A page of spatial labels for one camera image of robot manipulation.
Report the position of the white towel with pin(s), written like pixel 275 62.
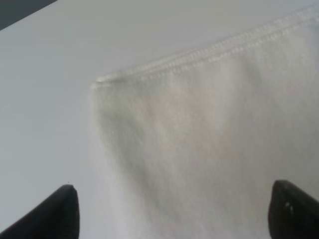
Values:
pixel 194 142

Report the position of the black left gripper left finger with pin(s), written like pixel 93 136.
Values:
pixel 57 217

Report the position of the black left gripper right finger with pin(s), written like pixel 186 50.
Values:
pixel 292 213

